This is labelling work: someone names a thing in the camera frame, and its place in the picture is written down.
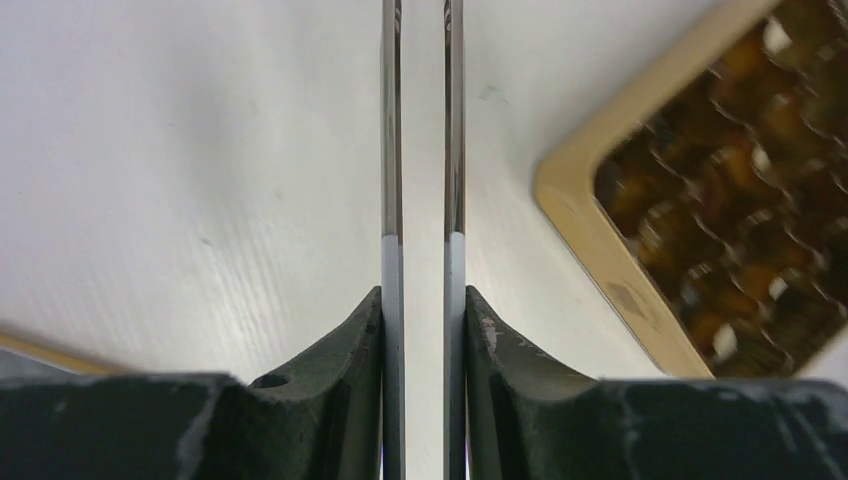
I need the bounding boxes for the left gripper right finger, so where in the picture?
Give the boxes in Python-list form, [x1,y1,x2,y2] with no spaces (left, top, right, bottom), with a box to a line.
[465,287,847,479]

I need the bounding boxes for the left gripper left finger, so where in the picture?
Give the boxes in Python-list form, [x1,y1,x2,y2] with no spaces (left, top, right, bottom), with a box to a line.
[1,288,383,479]

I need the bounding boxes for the steel serving tongs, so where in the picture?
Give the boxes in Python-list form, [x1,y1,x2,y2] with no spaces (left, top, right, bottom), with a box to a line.
[380,1,466,479]

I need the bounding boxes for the gold chocolate box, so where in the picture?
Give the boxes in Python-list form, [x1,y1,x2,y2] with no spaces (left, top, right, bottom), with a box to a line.
[533,1,847,378]

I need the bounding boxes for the silver box lid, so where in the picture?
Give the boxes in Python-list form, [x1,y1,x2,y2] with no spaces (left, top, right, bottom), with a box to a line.
[1,327,132,379]

